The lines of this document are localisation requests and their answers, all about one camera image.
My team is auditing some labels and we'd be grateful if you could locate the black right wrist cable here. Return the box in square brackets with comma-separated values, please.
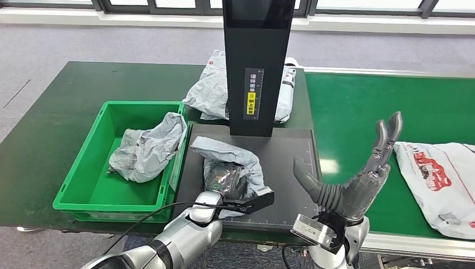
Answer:
[281, 243, 310, 269]

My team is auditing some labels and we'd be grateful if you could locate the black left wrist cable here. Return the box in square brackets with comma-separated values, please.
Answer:
[102, 201, 231, 257]

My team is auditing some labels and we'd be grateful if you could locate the white parcel black label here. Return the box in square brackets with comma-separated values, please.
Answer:
[275, 57, 300, 124]

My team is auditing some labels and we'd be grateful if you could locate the plain grey courier bag parcel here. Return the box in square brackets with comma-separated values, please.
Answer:
[108, 112, 188, 183]

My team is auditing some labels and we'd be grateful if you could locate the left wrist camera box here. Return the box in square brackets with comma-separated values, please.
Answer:
[222, 187, 276, 215]

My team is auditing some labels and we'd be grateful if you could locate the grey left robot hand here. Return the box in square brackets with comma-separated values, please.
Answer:
[204, 161, 249, 200]

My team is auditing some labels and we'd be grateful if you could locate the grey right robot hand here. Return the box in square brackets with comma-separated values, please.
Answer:
[293, 111, 403, 224]

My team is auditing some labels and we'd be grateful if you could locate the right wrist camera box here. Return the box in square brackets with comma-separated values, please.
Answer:
[290, 211, 348, 255]

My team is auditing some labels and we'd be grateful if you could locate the green plastic crate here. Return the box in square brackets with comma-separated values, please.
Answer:
[52, 101, 190, 224]

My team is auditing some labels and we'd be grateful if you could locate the black inbound scanner machine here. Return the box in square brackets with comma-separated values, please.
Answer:
[170, 0, 327, 235]

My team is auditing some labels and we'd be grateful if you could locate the grey parcel dark red print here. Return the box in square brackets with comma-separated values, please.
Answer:
[190, 136, 266, 220]

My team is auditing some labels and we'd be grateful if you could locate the green conveyor belt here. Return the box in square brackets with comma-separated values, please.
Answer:
[303, 66, 475, 269]

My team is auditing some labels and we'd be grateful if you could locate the white window sill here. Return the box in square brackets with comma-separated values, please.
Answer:
[0, 7, 475, 35]

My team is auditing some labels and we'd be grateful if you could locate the white parcel bright red print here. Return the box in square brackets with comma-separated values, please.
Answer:
[393, 141, 475, 240]

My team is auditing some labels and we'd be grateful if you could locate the grey parcel red dot logo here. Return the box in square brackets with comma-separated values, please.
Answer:
[182, 50, 230, 122]

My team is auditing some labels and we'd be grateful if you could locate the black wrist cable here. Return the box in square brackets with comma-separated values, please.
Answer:
[102, 201, 231, 257]
[281, 243, 310, 269]

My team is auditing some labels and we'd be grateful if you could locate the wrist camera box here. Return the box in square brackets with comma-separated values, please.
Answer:
[222, 187, 276, 215]
[290, 211, 348, 255]

